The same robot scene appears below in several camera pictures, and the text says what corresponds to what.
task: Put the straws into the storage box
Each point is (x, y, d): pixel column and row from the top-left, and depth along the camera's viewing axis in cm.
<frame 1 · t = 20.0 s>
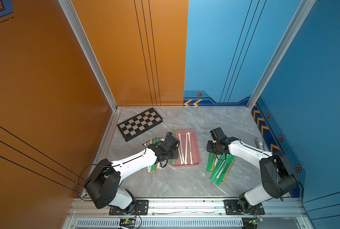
left hand: (176, 150, 86), fingers closed
right hand: (208, 148, 92), fingers open
pink translucent storage box: (188, 153, 95), on the table
black white chessboard: (139, 124, 107), point 4 cm above the table
plain white wrapped straw: (186, 146, 98), on the table
white PLA printed straw: (189, 139, 101), on the table
green wrapped straw: (211, 161, 91), on the table
green wrapped straw 2: (220, 164, 89), on the table

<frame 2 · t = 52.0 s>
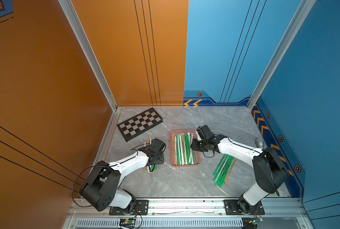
left hand: (160, 156, 90), fingers open
right hand: (191, 146, 90), fingers open
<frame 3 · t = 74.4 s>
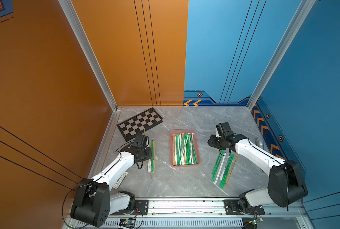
left hand: (149, 152, 88), fingers closed
right hand: (209, 141, 89), fingers open
green wrapped straw 2: (227, 171, 87), on the table
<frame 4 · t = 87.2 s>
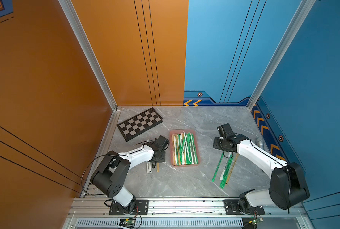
left hand: (161, 156, 93), fingers closed
right hand: (215, 144, 89), fingers open
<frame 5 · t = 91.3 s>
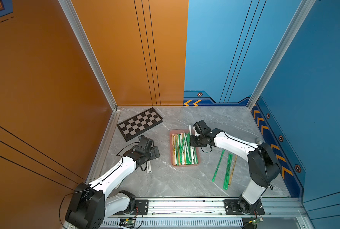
left hand: (152, 151, 87), fingers open
right hand: (190, 142, 91), fingers closed
green wrapped straw 2: (227, 176, 85), on the table
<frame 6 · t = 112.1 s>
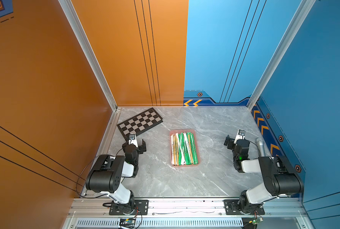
left hand: (136, 138, 94), fingers open
right hand: (235, 136, 93), fingers open
